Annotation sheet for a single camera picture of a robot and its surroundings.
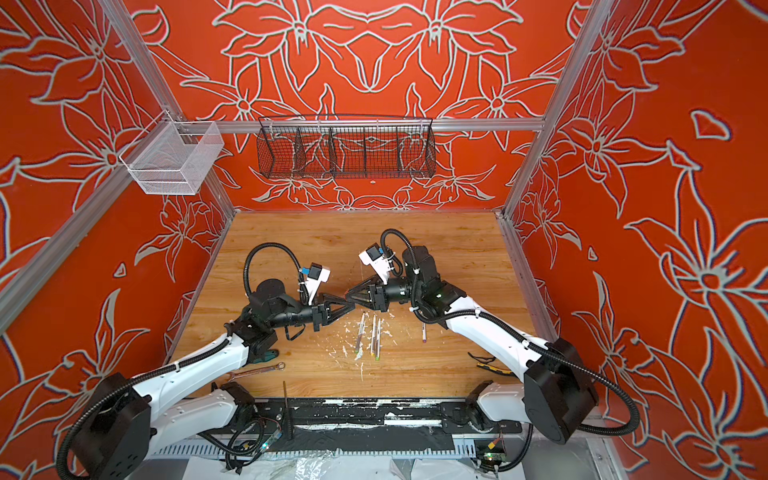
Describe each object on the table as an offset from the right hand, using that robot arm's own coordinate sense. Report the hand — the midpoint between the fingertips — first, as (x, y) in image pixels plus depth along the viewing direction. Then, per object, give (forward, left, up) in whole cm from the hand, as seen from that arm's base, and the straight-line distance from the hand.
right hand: (346, 298), depth 68 cm
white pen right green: (-1, -7, -24) cm, 25 cm away
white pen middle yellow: (0, -5, -23) cm, 24 cm away
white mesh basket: (+49, +57, +6) cm, 75 cm away
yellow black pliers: (-9, -37, -23) cm, 44 cm away
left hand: (0, -1, -3) cm, 3 cm away
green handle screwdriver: (-13, +17, +1) cm, 22 cm away
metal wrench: (-8, +21, -24) cm, 33 cm away
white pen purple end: (+1, -21, -24) cm, 32 cm away
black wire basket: (+55, +3, +5) cm, 55 cm away
